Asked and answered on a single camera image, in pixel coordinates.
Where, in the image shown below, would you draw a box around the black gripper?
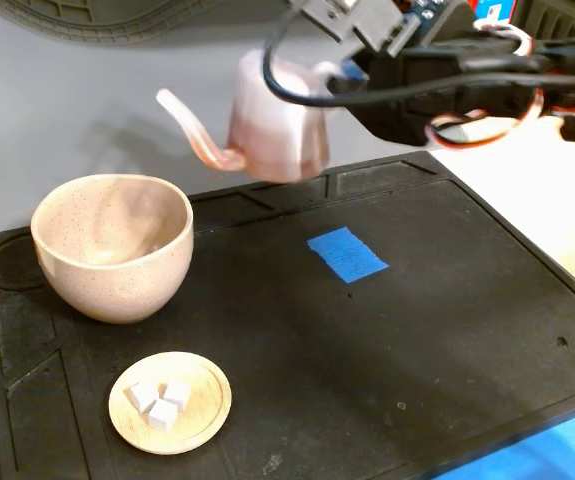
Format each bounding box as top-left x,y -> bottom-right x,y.
326,2 -> 543,147

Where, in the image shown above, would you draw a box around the translucent gooseneck kettle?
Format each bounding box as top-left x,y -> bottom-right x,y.
155,47 -> 341,184

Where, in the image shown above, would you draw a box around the beige speckled ceramic cup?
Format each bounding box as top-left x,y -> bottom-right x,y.
30,173 -> 195,325

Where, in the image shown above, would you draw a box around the orange and white box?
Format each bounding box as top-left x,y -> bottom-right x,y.
466,0 -> 518,24

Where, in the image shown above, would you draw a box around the blue tape patch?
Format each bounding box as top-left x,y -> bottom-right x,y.
306,226 -> 391,285

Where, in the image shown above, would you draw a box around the black slatted crate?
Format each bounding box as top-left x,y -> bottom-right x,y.
509,0 -> 575,42

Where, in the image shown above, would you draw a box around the grey backdrop sheet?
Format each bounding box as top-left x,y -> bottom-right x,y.
0,0 -> 436,236

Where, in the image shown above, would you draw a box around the dark grey ribbed mat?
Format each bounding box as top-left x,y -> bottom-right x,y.
0,0 -> 248,47

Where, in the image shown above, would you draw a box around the black silicone work mat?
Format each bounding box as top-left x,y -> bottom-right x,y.
0,149 -> 575,480

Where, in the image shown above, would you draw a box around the white sugar cube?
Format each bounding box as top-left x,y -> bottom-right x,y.
125,381 -> 160,415
162,379 -> 192,412
147,398 -> 179,433

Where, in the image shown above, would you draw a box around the round wooden saucer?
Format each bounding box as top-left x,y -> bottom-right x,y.
108,351 -> 233,456

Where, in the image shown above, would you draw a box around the blue table cover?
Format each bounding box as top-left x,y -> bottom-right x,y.
431,404 -> 575,480

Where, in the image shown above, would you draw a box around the thick black camera cable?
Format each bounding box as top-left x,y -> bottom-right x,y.
262,9 -> 575,109

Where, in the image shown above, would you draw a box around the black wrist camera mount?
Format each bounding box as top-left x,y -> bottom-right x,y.
286,0 -> 409,57

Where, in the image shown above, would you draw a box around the red white black servo wires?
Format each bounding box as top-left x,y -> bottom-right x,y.
424,19 -> 547,151

